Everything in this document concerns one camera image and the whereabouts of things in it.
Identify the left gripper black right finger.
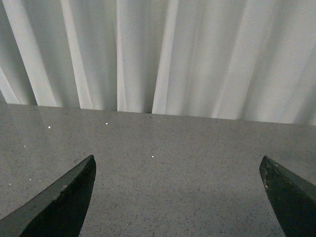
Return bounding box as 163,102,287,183
259,156,316,237

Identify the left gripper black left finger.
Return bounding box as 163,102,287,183
0,155,96,237

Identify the white curtain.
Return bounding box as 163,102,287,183
0,0,316,125

